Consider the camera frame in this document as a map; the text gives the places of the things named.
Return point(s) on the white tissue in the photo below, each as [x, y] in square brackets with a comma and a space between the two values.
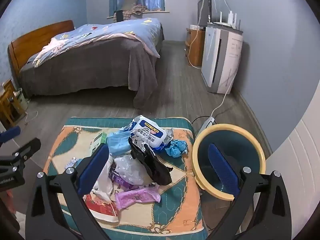
[103, 182]

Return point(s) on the pile of clothes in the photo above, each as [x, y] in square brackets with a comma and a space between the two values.
[130, 10]

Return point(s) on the white panelled door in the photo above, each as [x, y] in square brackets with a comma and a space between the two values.
[300, 160]

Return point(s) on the foil blister pack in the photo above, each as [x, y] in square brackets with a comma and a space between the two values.
[72, 162]

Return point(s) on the white power strip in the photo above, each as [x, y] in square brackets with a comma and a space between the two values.
[207, 123]

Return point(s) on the black plastic bag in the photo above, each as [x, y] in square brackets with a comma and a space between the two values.
[157, 167]

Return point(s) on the wooden headboard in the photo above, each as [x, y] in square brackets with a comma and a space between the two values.
[32, 37]

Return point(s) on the purple plastic packet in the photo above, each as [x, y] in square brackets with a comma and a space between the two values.
[137, 196]

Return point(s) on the blue disposable glove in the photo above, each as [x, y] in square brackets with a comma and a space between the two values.
[177, 147]

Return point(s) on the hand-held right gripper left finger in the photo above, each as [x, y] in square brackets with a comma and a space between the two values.
[93, 166]

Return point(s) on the small white box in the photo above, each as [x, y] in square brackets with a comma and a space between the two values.
[196, 27]

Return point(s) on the blue face mask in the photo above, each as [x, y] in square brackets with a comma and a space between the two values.
[118, 142]

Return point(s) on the window sill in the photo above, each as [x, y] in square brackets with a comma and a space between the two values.
[160, 12]

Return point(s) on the white router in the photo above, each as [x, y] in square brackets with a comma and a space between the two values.
[225, 23]

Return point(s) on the clear plastic bag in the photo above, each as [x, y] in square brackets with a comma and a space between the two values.
[130, 167]

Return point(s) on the grey sofa with blanket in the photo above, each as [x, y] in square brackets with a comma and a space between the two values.
[87, 65]

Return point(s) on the blue white wet wipes pack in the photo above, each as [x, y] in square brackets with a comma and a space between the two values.
[150, 132]

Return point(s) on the wooden cabinet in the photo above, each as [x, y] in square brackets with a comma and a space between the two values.
[197, 47]

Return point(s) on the printed teal orange mat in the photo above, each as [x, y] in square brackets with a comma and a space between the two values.
[175, 197]

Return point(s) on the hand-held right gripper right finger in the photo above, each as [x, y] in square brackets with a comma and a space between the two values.
[222, 170]

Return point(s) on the flat screen television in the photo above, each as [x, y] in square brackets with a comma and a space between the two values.
[203, 10]

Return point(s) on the wooden nightstand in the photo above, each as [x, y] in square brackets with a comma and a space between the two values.
[7, 105]

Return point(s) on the yellow-rimmed teal trash bin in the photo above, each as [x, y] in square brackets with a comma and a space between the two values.
[200, 140]

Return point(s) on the red white packet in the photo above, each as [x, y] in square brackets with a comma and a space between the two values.
[102, 208]

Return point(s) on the small green bin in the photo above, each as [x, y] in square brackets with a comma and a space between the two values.
[21, 101]

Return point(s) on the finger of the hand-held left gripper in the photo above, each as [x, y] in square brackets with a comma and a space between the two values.
[10, 133]
[27, 152]

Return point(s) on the green white box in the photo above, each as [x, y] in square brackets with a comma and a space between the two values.
[98, 141]

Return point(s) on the blue printed duvet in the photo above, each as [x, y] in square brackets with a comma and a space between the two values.
[112, 30]

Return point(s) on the white air purifier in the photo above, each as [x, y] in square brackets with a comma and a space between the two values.
[220, 55]

